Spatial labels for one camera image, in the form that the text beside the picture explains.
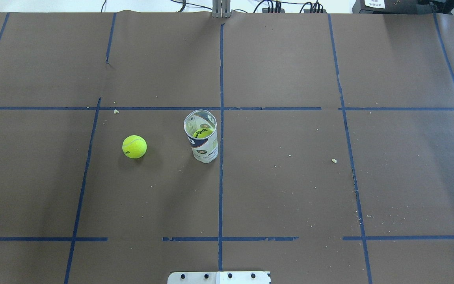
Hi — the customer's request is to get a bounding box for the clear tennis ball can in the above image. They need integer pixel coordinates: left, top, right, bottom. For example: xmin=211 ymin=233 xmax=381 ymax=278
xmin=183 ymin=109 xmax=218 ymax=163

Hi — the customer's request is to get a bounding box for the yellow tennis ball on table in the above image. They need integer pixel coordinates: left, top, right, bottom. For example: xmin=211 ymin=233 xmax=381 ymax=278
xmin=121 ymin=135 xmax=147 ymax=159

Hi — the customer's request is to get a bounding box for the yellow tennis ball in can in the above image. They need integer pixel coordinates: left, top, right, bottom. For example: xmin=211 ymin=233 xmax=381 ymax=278
xmin=192 ymin=127 xmax=213 ymax=140

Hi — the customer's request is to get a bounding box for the white metal base plate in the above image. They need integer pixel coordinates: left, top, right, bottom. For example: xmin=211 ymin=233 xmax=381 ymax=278
xmin=167 ymin=271 xmax=272 ymax=284

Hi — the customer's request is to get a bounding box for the grey aluminium post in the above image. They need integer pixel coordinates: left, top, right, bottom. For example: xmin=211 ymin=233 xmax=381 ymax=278
xmin=212 ymin=0 xmax=232 ymax=18

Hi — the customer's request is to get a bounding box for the brown paper table cover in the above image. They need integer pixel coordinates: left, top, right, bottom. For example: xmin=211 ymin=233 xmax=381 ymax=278
xmin=0 ymin=11 xmax=454 ymax=284

